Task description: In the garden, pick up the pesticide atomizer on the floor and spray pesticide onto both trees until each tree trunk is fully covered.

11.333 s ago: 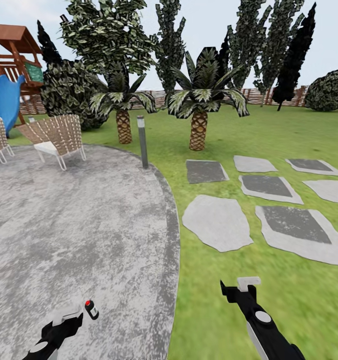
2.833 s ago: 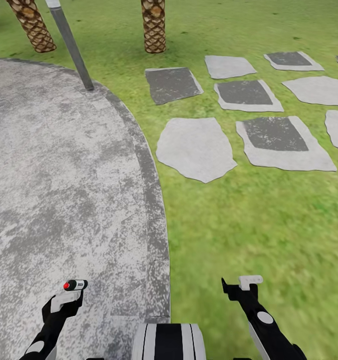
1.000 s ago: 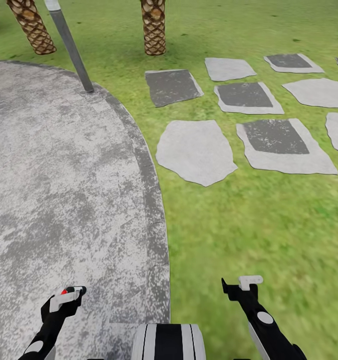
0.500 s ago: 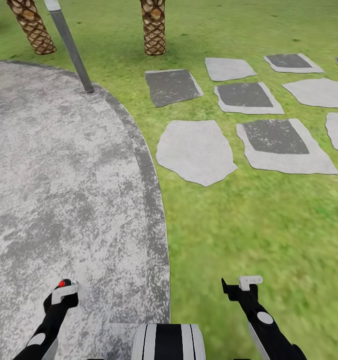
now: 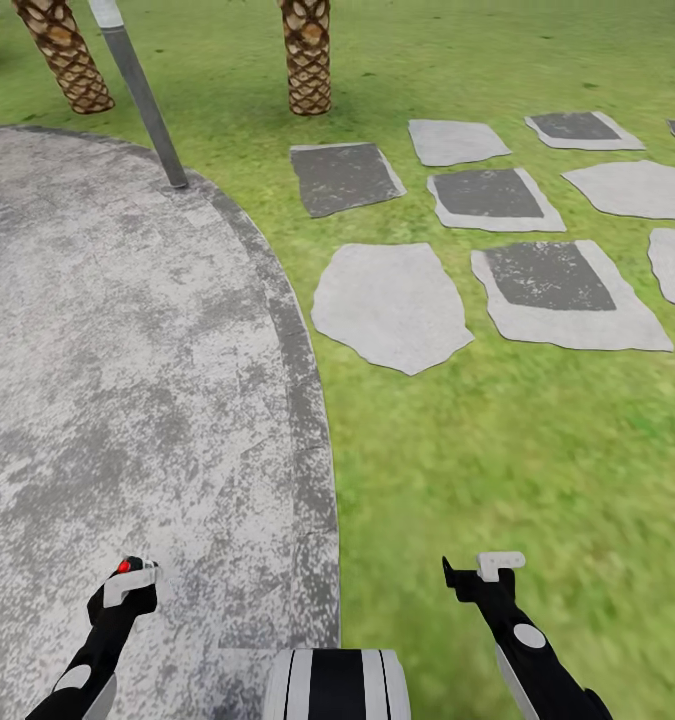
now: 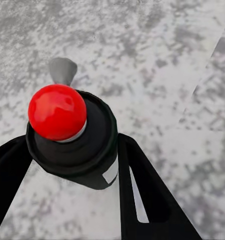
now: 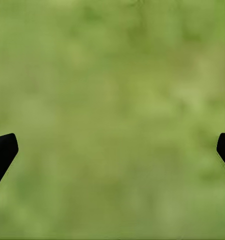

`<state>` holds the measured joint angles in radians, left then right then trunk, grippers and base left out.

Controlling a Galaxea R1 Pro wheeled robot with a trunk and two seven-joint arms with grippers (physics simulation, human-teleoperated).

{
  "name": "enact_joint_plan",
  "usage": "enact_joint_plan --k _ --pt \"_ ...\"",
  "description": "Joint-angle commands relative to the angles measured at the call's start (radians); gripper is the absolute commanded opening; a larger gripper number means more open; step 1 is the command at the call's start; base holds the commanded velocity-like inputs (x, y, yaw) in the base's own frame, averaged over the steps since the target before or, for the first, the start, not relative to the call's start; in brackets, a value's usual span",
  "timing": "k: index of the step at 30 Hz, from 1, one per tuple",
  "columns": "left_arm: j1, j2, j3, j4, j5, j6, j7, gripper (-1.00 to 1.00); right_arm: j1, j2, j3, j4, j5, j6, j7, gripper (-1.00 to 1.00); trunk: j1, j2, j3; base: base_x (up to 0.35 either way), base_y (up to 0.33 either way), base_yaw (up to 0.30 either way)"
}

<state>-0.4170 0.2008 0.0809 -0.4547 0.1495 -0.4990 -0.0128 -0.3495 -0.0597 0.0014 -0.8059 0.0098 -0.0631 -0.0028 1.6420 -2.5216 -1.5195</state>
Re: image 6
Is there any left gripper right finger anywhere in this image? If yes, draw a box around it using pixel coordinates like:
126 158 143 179
117 133 202 240

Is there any pesticide atomizer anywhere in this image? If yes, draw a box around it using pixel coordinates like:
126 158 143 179
25 57 119 190

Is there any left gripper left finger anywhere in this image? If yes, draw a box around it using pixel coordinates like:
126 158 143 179
0 135 33 226

